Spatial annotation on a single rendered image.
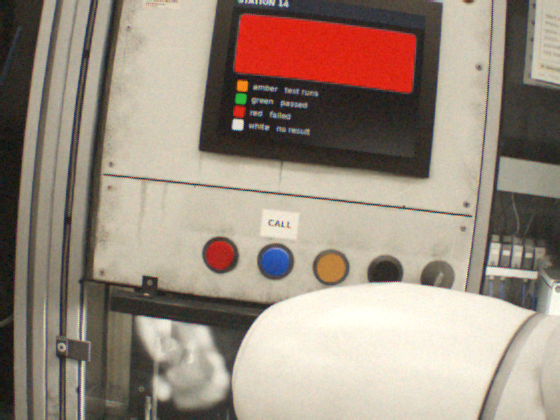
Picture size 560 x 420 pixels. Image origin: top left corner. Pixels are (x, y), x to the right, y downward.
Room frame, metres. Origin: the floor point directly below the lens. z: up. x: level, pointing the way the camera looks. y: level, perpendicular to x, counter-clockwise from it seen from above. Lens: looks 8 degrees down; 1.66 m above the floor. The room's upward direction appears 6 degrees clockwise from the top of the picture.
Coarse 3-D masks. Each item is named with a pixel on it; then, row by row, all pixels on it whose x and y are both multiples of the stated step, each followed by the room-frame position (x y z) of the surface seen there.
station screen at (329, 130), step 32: (256, 0) 1.30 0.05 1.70; (288, 0) 1.30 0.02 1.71; (416, 32) 1.29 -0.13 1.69; (416, 64) 1.29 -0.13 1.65; (224, 96) 1.30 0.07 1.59; (256, 96) 1.30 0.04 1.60; (288, 96) 1.30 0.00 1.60; (320, 96) 1.30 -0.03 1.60; (352, 96) 1.30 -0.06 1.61; (384, 96) 1.29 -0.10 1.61; (416, 96) 1.29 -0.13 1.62; (224, 128) 1.30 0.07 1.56; (256, 128) 1.30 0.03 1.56; (288, 128) 1.30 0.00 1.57; (320, 128) 1.30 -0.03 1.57; (352, 128) 1.30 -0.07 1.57; (384, 128) 1.29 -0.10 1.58; (416, 128) 1.29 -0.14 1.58
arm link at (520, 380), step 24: (528, 336) 0.65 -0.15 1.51; (552, 336) 0.62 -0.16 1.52; (504, 360) 0.64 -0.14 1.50; (528, 360) 0.63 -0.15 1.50; (552, 360) 0.60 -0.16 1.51; (504, 384) 0.63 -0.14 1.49; (528, 384) 0.62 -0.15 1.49; (552, 384) 0.60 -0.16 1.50; (504, 408) 0.62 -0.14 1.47; (528, 408) 0.61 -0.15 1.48; (552, 408) 0.59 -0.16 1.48
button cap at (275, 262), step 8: (272, 248) 1.32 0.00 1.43; (264, 256) 1.31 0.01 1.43; (272, 256) 1.31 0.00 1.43; (280, 256) 1.31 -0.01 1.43; (264, 264) 1.31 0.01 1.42; (272, 264) 1.31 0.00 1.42; (280, 264) 1.31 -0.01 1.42; (288, 264) 1.31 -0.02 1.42; (272, 272) 1.31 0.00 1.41; (280, 272) 1.31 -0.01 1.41
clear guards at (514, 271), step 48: (528, 0) 1.32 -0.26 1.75; (528, 48) 1.32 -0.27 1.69; (528, 96) 1.32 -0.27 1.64; (528, 144) 1.32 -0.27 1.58; (528, 192) 1.32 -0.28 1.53; (528, 240) 1.32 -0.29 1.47; (96, 288) 1.34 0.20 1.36; (480, 288) 1.33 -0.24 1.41; (528, 288) 1.32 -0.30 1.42; (96, 336) 1.34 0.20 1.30; (144, 336) 1.34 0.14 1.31; (192, 336) 1.33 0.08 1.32; (240, 336) 1.33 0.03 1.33; (96, 384) 1.34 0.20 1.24; (144, 384) 1.33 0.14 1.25; (192, 384) 1.33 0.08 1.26
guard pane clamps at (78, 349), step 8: (56, 336) 1.34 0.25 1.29; (56, 344) 1.34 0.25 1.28; (64, 344) 1.33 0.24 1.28; (72, 344) 1.34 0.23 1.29; (80, 344) 1.34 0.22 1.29; (88, 344) 1.33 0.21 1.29; (56, 352) 1.34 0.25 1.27; (64, 352) 1.33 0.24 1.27; (72, 352) 1.34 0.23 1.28; (80, 352) 1.33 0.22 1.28; (88, 352) 1.33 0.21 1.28; (80, 360) 1.34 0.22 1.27; (88, 360) 1.33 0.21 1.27
